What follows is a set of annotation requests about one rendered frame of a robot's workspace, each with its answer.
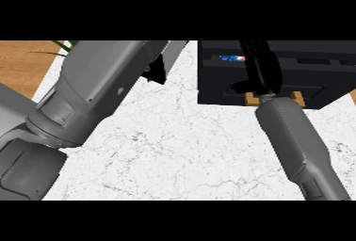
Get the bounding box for tan wooden drawer handle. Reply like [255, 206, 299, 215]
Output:
[245, 90, 307, 108]

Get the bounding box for green plant leaves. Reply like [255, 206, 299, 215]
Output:
[31, 40, 81, 58]

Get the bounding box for black open drawer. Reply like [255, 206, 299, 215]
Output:
[197, 40, 356, 110]

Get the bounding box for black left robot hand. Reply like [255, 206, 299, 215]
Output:
[141, 52, 168, 86]

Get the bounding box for blue and red can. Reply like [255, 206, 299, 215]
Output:
[218, 55, 248, 63]

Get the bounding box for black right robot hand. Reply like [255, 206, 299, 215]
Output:
[229, 40, 283, 97]

